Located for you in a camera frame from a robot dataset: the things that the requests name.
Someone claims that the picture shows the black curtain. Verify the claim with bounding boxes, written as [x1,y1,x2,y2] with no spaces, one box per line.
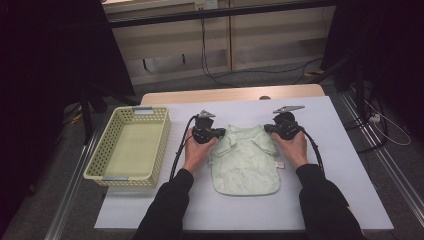
[321,0,424,134]
[0,0,136,214]

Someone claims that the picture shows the light green baby shirt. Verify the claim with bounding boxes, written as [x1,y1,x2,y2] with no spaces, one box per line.
[208,123,286,197]

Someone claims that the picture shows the person's left hand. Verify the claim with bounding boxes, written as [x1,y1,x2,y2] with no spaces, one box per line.
[182,128,218,175]

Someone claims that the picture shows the wooden table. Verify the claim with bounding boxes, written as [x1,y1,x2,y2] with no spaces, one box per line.
[140,83,326,106]

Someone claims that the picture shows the white wall socket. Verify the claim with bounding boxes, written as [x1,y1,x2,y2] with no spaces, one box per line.
[194,0,218,10]

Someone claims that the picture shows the yellow perforated plastic basket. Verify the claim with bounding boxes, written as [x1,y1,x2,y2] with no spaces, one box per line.
[83,105,172,188]

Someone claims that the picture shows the white floor cable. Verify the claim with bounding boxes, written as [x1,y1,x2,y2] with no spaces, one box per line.
[363,99,413,147]

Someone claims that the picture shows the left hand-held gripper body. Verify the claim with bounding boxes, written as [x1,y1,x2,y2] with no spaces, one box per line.
[192,109,218,145]

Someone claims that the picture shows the black metal stand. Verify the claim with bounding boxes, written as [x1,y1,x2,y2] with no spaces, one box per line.
[308,54,368,118]

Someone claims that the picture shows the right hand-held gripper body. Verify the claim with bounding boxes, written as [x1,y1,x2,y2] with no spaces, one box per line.
[271,105,306,141]

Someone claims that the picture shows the beige wall cabinet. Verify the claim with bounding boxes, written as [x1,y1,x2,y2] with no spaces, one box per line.
[102,0,336,86]

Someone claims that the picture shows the black floor cable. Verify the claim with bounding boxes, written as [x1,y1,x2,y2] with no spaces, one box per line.
[344,98,390,154]

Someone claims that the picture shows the person's right hand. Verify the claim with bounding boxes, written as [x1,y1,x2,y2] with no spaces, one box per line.
[271,130,309,170]

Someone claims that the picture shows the black tripod stand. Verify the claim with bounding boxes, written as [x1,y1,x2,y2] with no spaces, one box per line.
[78,84,141,146]

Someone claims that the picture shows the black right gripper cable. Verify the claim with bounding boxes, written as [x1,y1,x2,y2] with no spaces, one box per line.
[298,125,326,174]

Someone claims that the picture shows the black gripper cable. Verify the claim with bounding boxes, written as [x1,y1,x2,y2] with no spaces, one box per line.
[169,114,200,183]
[298,125,326,174]

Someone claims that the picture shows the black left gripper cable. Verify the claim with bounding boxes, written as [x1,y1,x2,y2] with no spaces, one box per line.
[169,114,200,183]

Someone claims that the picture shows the white table cover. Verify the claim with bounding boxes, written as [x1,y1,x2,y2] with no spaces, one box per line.
[94,95,395,233]

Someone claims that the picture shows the aluminium floor rail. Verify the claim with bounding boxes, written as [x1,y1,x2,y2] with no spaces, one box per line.
[44,133,101,240]
[339,91,424,218]

